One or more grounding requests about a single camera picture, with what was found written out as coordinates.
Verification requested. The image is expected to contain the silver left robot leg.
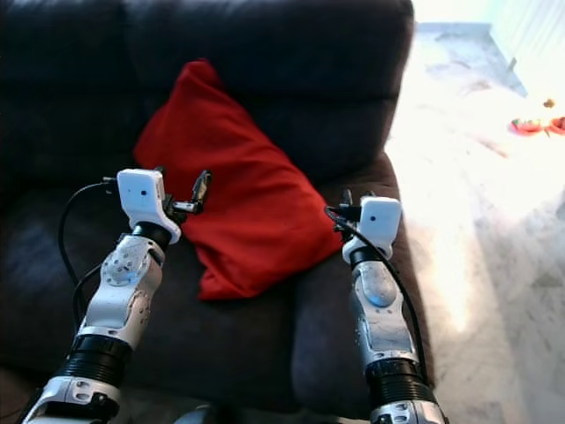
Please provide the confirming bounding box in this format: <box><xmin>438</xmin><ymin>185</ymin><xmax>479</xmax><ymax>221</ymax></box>
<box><xmin>175</xmin><ymin>404</ymin><xmax>217</xmax><ymax>424</ymax></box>

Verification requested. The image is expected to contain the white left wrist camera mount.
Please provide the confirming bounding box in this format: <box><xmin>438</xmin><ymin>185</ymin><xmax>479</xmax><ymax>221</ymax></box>
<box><xmin>117</xmin><ymin>168</ymin><xmax>183</xmax><ymax>246</ymax></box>

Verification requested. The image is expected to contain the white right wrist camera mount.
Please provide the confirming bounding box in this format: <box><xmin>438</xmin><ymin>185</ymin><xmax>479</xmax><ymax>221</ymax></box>
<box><xmin>343</xmin><ymin>196</ymin><xmax>403</xmax><ymax>264</ymax></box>

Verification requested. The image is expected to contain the red pillow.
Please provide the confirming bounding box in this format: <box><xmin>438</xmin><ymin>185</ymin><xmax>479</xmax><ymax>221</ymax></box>
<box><xmin>132</xmin><ymin>58</ymin><xmax>345</xmax><ymax>301</ymax></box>

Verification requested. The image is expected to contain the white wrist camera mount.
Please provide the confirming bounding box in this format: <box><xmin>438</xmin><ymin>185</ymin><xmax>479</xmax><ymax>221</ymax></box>
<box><xmin>343</xmin><ymin>196</ymin><xmax>403</xmax><ymax>264</ymax></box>
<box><xmin>117</xmin><ymin>168</ymin><xmax>183</xmax><ymax>246</ymax></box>

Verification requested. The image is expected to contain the grey-brown fabric sofa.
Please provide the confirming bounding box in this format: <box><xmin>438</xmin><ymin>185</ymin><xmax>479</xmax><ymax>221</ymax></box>
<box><xmin>0</xmin><ymin>0</ymin><xmax>433</xmax><ymax>416</ymax></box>

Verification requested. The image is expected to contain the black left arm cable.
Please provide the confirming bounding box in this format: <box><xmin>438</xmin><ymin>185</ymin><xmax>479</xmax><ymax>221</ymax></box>
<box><xmin>57</xmin><ymin>179</ymin><xmax>120</xmax><ymax>328</ymax></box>

